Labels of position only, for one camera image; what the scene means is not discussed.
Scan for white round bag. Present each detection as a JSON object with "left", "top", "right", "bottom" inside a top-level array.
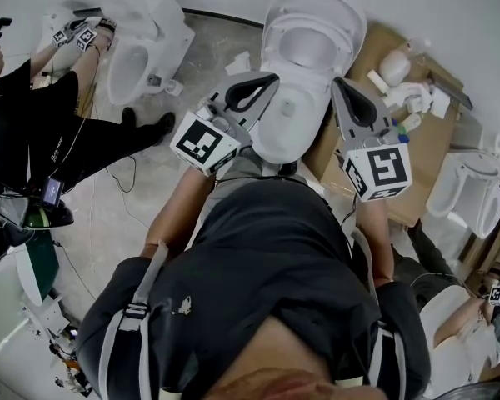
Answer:
[{"left": 378, "top": 50, "right": 412, "bottom": 87}]

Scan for small white bottle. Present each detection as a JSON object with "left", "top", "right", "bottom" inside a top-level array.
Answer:
[{"left": 399, "top": 112, "right": 424, "bottom": 132}]

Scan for crumpled white paper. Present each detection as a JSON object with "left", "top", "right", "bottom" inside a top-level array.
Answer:
[{"left": 225, "top": 50, "right": 253, "bottom": 77}]

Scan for person's left forearm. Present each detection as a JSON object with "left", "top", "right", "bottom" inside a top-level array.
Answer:
[{"left": 143, "top": 167, "right": 218, "bottom": 258}]

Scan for dark metal bar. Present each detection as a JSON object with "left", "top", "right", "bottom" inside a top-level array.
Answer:
[{"left": 428, "top": 71, "right": 472, "bottom": 110}]

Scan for white paper pad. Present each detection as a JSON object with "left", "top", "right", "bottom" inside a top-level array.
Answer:
[{"left": 428, "top": 85, "right": 451, "bottom": 118}]

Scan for grey harness strap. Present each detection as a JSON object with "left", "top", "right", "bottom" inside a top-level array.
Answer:
[
  {"left": 97, "top": 239, "right": 170, "bottom": 400},
  {"left": 349, "top": 227, "right": 405, "bottom": 391}
]

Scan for white tube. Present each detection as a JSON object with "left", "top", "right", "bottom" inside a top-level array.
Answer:
[{"left": 366, "top": 69, "right": 389, "bottom": 96}]

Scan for blue cloth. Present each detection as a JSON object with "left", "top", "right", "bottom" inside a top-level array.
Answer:
[{"left": 391, "top": 118, "right": 412, "bottom": 145}]

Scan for person's right forearm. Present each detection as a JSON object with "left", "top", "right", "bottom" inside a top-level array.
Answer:
[{"left": 353, "top": 197, "right": 395, "bottom": 283}]

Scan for clear plastic bottle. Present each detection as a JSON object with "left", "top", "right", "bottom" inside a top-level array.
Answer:
[{"left": 406, "top": 37, "right": 433, "bottom": 58}]

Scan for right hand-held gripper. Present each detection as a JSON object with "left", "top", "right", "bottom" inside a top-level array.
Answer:
[{"left": 331, "top": 77, "right": 413, "bottom": 203}]

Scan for person's grey trousers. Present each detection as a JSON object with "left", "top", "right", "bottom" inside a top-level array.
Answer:
[{"left": 210, "top": 146, "right": 318, "bottom": 199}]

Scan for person's right shoe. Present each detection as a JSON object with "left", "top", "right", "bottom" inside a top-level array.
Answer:
[{"left": 274, "top": 159, "right": 302, "bottom": 178}]

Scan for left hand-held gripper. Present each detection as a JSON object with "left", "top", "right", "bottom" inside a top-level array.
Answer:
[{"left": 169, "top": 72, "right": 281, "bottom": 178}]

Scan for large brown cardboard box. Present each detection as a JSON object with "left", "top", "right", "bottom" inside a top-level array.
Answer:
[{"left": 306, "top": 21, "right": 472, "bottom": 227}]

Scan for person's torso in black shirt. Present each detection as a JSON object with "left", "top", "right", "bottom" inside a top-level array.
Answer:
[{"left": 75, "top": 177, "right": 433, "bottom": 400}]

